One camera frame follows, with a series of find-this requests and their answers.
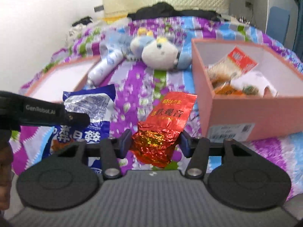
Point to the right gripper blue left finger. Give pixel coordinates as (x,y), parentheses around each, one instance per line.
(110,150)

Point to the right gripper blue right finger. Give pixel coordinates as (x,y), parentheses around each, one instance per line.
(197,149)

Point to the red foil tea packet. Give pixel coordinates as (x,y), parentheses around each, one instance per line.
(156,138)

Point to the blue white snack bag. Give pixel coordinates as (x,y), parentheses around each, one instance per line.
(91,110)

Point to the clear red-label snack bag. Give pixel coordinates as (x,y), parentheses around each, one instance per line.
(232,66)

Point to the orange sausage snack pack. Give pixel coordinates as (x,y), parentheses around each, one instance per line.
(228,90)

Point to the left hand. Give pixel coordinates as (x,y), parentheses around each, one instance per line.
(6,165)

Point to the pink box lid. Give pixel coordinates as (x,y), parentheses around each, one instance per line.
(69,77)

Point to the pink cardboard box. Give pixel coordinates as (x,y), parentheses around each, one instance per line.
(272,105)

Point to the blue white plush toy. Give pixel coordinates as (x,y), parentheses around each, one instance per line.
(158,53)

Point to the black clothing pile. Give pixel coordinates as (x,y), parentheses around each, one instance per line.
(163,9)

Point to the blue chair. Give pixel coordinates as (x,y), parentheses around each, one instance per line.
(278,23)

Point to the white cabinet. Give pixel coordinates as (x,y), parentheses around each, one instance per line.
(257,11)

